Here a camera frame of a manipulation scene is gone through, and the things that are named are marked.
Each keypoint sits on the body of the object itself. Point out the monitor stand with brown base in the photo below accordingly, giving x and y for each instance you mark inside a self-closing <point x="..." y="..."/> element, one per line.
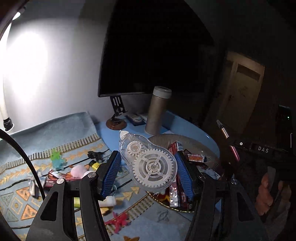
<point x="116" y="123"/>

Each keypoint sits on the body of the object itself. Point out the black computer monitor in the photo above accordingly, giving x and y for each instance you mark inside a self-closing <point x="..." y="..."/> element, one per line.
<point x="151" y="43"/>

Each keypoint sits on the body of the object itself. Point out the blue patterned woven mat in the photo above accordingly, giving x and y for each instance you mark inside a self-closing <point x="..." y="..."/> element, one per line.
<point x="59" y="145"/>

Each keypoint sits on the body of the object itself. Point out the round gold woven basket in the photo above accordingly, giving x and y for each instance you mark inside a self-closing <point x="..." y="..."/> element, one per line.
<point x="194" y="156"/>

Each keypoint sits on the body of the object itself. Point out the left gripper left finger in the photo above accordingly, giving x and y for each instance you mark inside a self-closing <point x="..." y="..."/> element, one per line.
<point x="55" y="219"/>

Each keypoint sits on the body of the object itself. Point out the grey thermos bottle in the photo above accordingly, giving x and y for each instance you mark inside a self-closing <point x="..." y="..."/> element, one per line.
<point x="157" y="108"/>

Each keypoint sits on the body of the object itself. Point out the green translucent toy figure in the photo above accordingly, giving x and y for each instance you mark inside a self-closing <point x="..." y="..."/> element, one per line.
<point x="58" y="162"/>

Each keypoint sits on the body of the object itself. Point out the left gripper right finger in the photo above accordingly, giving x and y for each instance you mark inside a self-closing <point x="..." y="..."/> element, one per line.
<point x="223" y="211"/>

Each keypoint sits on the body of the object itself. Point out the black toy animal figure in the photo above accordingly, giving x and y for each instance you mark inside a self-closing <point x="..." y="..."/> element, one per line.
<point x="97" y="156"/>

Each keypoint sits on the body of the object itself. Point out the red pen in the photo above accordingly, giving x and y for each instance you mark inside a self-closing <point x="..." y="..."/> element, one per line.
<point x="228" y="139"/>

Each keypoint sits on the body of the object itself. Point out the clear correction tape dispenser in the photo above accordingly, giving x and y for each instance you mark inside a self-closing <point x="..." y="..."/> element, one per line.
<point x="152" y="167"/>

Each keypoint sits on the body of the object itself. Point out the pink star toy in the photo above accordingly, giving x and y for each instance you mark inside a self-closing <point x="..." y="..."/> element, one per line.
<point x="118" y="221"/>

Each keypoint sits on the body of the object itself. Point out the person right hand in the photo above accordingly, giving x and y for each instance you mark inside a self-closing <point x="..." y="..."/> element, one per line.
<point x="264" y="199"/>

